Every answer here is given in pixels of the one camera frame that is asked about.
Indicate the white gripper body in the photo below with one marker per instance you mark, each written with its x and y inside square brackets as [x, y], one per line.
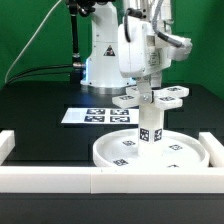
[146, 47]

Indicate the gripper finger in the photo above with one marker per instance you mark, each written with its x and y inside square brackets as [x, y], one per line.
[156, 79]
[145, 90]

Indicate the white cross-shaped table base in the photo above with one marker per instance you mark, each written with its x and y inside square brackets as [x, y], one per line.
[164, 99]

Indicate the white round table top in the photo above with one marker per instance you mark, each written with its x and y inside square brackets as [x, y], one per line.
[126, 148]

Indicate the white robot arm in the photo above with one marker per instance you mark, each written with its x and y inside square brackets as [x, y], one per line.
[103, 64]

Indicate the white sheet with markers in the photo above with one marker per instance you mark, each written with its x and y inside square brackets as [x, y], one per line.
[100, 116]

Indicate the white right fence block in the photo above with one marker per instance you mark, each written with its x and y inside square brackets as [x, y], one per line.
[213, 147]

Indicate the white fence block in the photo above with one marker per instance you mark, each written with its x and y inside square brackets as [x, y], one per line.
[7, 143]
[213, 147]

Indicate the white left fence block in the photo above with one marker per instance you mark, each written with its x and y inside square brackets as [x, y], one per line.
[7, 143]

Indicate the white front fence bar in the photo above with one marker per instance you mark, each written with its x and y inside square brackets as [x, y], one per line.
[95, 180]

